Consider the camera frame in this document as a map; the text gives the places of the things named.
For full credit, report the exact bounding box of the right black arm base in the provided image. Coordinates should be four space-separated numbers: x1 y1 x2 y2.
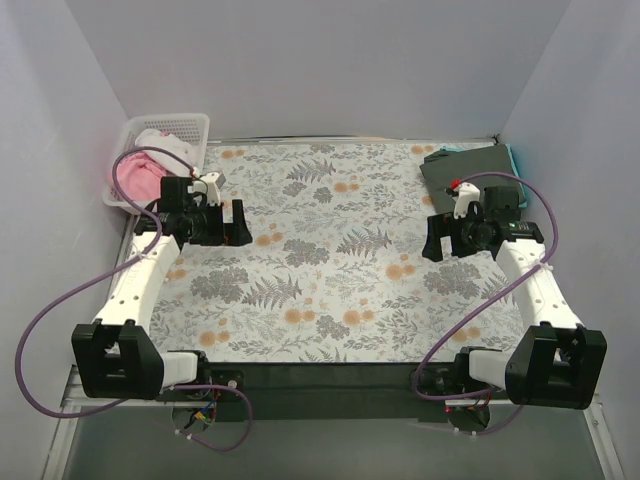
414 362 498 401

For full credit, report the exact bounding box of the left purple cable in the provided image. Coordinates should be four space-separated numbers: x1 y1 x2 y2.
16 148 254 452

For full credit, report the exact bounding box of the pink t shirt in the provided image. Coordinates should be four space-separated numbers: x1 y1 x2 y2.
117 152 168 202

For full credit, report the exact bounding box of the teal folded t shirt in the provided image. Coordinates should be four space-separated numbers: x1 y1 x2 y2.
437 143 520 177

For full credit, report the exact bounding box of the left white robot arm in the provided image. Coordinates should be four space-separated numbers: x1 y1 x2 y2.
71 172 252 400

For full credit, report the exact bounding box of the dark green folded t shirt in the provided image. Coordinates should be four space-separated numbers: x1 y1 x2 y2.
420 152 505 214

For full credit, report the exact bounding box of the white t shirt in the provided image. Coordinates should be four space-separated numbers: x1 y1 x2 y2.
135 129 199 177

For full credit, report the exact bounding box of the floral table mat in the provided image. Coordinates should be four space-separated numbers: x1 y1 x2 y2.
150 142 524 362

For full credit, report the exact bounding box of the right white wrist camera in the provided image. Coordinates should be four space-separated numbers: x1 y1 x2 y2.
450 180 480 219

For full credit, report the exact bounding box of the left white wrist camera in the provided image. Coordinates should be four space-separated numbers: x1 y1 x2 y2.
193 171 226 206

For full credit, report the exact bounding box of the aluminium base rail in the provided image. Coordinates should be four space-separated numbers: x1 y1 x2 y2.
60 363 611 426

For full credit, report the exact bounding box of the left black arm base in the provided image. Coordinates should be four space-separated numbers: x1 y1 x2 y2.
156 369 245 403

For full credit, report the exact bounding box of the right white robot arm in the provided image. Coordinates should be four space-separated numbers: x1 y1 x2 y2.
416 182 607 410

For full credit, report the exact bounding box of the white plastic basket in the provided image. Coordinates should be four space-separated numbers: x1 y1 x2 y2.
103 113 209 215

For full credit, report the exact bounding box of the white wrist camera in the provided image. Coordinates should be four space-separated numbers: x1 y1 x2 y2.
450 180 480 219
193 171 226 206

